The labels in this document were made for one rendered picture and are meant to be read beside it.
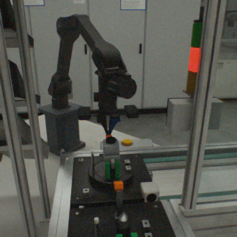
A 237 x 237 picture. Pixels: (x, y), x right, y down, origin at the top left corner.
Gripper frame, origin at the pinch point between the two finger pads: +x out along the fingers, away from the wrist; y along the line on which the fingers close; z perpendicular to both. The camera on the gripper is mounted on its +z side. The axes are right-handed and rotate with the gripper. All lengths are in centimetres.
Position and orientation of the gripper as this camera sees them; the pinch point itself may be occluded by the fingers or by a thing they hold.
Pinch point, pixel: (108, 127)
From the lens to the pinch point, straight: 78.4
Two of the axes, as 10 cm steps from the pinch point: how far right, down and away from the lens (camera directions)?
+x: 0.0, 9.3, 3.8
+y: -9.9, 0.4, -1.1
